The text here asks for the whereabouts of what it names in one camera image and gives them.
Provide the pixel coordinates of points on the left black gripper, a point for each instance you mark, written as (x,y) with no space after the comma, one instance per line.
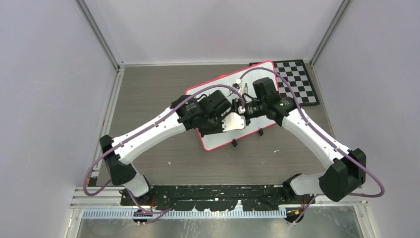
(219,130)

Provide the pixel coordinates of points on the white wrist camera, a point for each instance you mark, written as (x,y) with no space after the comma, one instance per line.
(240,86)
(233,121)

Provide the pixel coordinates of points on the pink framed whiteboard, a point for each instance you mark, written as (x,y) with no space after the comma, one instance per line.
(248,76)

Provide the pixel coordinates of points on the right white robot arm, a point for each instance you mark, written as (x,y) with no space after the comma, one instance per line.
(342,175)

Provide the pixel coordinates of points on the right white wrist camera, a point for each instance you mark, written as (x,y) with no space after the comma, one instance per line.
(240,86)

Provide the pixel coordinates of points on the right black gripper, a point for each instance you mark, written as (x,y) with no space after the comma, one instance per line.
(237,103)

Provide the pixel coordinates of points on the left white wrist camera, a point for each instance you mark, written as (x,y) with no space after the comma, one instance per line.
(233,121)

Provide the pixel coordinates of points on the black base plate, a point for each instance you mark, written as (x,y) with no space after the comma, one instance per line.
(215,197)

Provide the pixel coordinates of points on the slotted cable duct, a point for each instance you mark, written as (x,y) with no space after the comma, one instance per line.
(236,213)

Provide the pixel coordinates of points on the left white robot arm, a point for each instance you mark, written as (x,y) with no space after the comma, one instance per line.
(204,113)

